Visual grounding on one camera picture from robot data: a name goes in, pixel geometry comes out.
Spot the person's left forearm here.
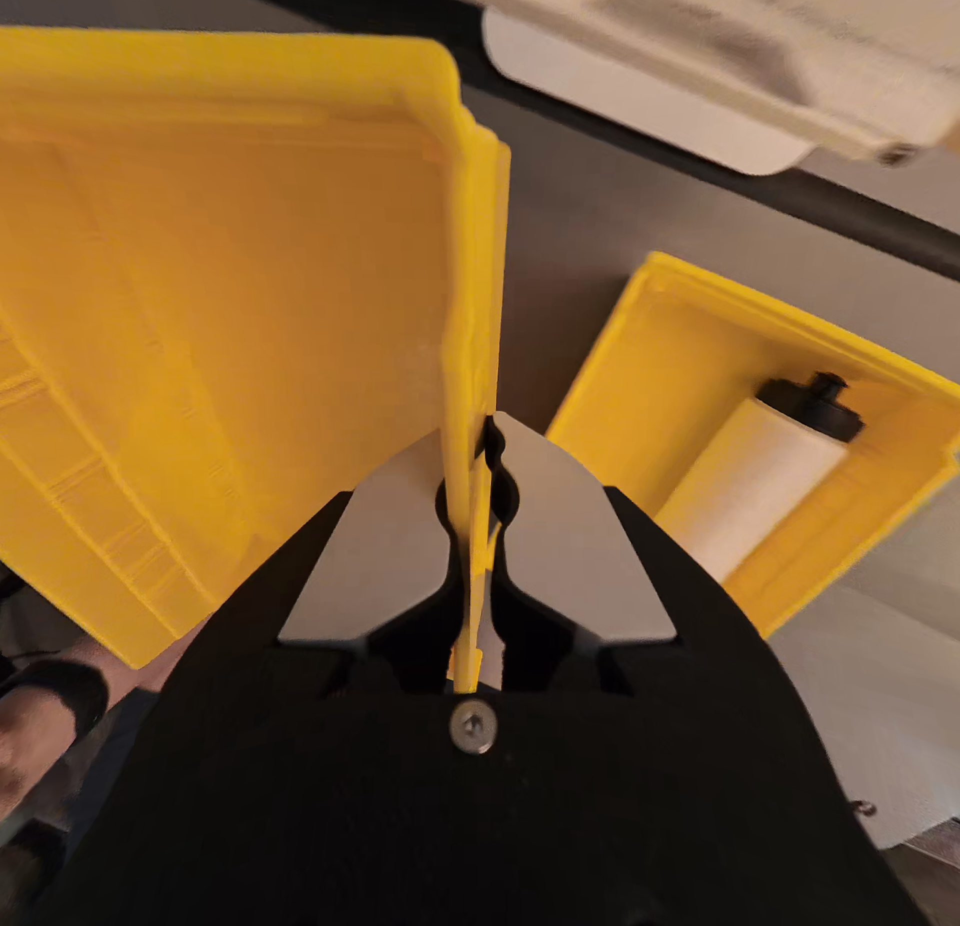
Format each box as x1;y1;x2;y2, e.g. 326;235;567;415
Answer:
0;694;73;830

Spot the white plastic bottle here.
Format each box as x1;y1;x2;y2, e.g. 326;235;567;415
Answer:
656;398;853;585

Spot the wooden edged instruction board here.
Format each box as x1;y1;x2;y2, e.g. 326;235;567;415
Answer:
420;0;960;165

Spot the black bottle lid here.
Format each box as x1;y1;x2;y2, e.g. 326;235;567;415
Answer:
755;371;865;444

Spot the person's left hand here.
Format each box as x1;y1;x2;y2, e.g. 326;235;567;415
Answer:
68;623;205;705

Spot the yellow plastic bin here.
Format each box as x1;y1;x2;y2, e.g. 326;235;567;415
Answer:
0;26;511;690
543;251;960;639

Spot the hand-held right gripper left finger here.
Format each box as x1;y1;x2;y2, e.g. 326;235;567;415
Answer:
278;428;463;657

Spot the black wristband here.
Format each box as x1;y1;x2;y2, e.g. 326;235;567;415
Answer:
0;658;112;743

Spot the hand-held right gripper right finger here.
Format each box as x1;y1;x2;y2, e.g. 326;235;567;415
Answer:
488;412;678;654

